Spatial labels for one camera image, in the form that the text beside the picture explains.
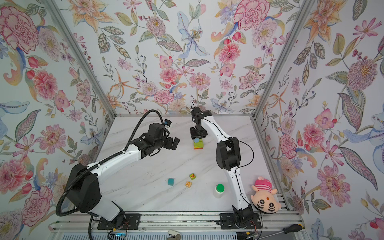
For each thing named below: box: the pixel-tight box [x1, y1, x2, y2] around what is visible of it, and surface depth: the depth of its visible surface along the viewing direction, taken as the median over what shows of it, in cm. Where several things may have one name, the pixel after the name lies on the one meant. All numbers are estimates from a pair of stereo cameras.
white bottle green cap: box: [213, 183, 225, 199], surface depth 77 cm
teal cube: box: [167, 178, 174, 186], surface depth 88 cm
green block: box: [194, 139, 204, 148], surface depth 103 cm
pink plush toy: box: [251, 176, 281, 214], surface depth 78 cm
